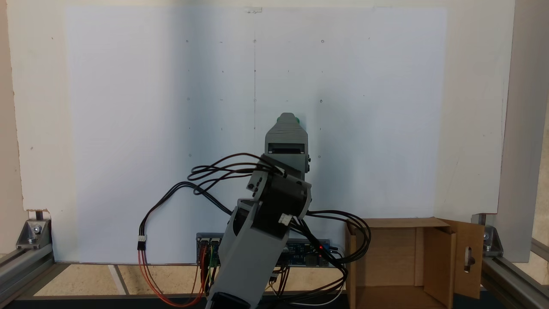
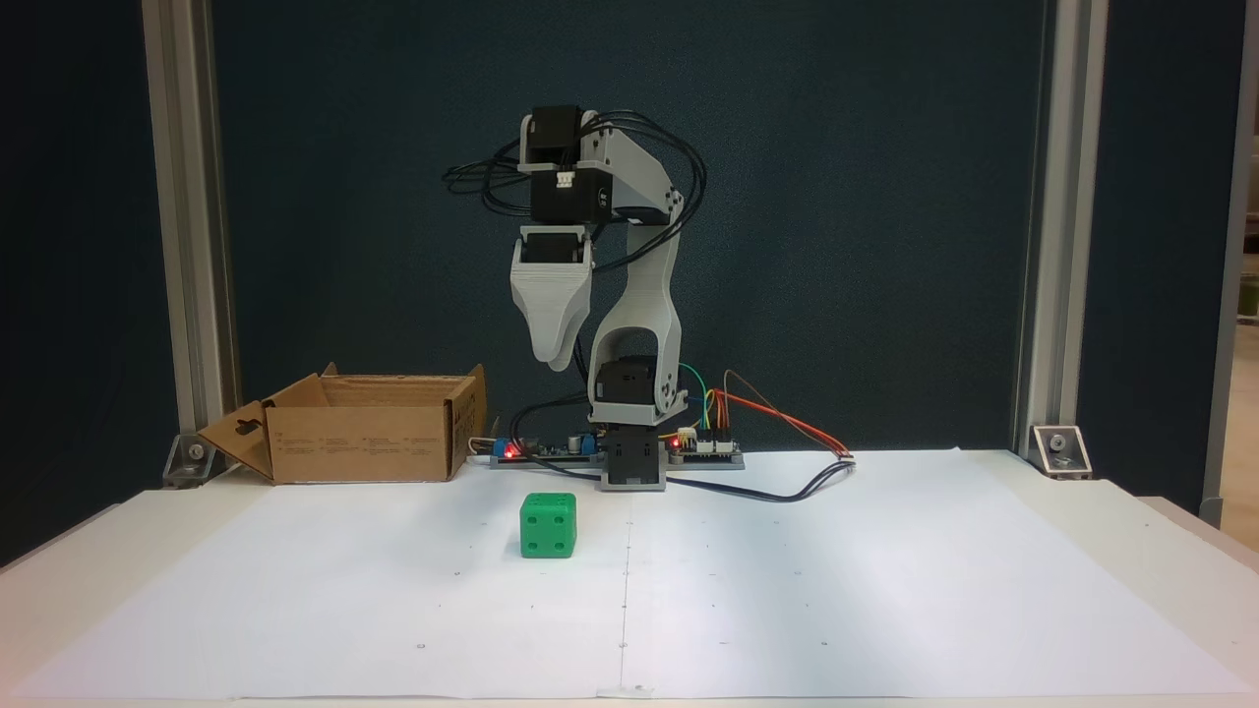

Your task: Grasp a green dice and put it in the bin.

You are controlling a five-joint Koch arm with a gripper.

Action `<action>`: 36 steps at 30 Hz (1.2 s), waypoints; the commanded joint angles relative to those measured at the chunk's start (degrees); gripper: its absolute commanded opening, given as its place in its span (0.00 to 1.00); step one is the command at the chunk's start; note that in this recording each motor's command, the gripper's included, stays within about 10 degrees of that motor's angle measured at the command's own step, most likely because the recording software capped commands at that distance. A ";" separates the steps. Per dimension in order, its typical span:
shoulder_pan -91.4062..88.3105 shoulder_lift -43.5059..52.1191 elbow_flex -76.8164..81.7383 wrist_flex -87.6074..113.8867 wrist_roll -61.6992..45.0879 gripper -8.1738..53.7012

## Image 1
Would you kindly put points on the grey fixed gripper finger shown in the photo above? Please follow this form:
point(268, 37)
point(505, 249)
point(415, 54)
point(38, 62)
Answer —
point(287, 122)

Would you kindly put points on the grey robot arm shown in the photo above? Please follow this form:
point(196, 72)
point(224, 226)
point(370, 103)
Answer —
point(248, 257)

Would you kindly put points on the blue circuit board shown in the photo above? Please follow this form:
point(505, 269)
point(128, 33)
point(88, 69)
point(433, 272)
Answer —
point(304, 251)

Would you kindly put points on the clear tape piece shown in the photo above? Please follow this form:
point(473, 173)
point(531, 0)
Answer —
point(254, 10)

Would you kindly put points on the small controller circuit board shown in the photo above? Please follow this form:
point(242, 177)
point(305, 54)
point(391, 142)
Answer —
point(214, 257)

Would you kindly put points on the cardboard box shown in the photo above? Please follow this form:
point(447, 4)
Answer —
point(386, 257)

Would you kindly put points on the white paper sheet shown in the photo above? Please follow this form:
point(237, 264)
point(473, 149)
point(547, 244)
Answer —
point(128, 128)

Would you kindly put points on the metal corner bracket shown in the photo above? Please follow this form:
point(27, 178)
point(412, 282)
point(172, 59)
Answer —
point(493, 242)
point(34, 234)

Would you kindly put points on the aluminium frame rail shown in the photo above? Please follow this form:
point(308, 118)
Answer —
point(514, 283)
point(21, 270)

